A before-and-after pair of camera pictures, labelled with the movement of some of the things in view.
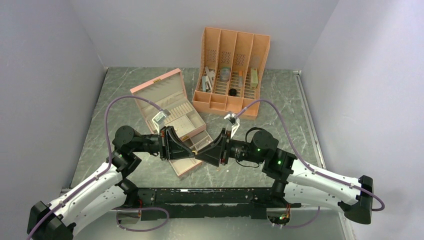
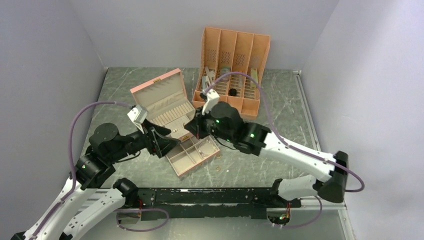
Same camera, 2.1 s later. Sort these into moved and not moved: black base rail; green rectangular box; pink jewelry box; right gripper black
Moved: right gripper black
Not moved: green rectangular box; black base rail; pink jewelry box
